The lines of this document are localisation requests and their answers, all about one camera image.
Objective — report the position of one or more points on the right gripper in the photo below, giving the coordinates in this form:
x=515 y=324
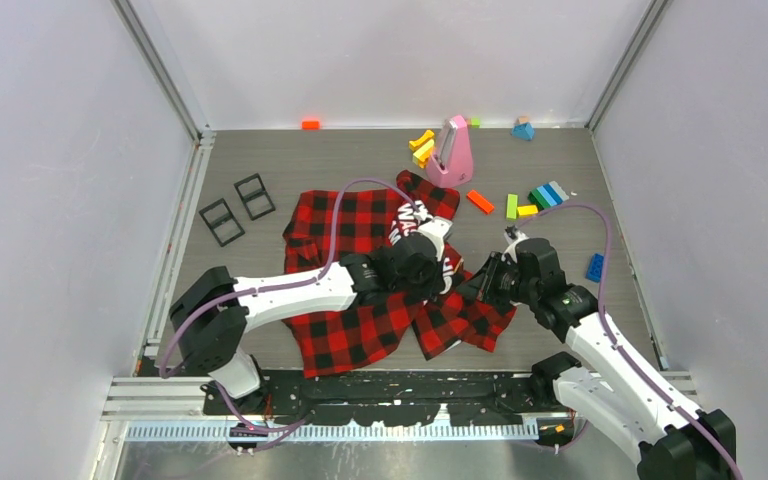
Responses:
x=482 y=285

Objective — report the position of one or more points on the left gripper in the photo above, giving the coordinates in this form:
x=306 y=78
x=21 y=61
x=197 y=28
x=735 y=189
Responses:
x=435 y=285

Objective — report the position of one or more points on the red black plaid shirt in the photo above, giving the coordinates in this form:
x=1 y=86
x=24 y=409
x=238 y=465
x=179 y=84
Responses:
x=357 y=230

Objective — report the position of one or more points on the black display box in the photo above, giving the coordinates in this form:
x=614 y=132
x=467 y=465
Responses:
x=221 y=222
x=254 y=196

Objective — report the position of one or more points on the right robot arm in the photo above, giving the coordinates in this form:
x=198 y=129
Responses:
x=603 y=377

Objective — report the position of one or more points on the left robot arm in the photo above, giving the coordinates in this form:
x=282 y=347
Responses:
x=211 y=317

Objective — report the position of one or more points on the orange red brick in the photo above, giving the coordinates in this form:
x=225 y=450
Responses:
x=480 y=202

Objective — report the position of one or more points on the green yellow small bricks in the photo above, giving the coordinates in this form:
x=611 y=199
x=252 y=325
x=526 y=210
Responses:
x=514 y=210

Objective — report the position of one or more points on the pink metronome box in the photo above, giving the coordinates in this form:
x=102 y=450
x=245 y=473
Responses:
x=451 y=162

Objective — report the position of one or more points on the stacked colourful bricks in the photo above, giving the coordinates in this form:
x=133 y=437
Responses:
x=548 y=195

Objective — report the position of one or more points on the blue lego brick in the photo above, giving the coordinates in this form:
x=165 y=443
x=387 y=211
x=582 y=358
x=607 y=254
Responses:
x=595 y=268

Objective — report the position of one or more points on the yellow toy blocks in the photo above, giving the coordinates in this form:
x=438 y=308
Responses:
x=422 y=148

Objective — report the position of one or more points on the blue wooden block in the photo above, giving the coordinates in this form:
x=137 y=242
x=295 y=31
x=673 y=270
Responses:
x=523 y=129

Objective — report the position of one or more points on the orange block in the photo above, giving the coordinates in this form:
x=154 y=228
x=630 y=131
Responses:
x=310 y=124

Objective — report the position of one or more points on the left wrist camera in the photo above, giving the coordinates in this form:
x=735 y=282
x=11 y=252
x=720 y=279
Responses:
x=437 y=230

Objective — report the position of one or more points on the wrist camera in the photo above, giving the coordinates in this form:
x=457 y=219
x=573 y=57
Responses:
x=437 y=230
x=513 y=236

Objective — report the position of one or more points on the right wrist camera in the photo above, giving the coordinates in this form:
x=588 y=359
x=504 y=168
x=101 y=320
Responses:
x=513 y=236

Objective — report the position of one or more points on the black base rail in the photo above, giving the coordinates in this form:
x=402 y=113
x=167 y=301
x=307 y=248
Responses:
x=402 y=399

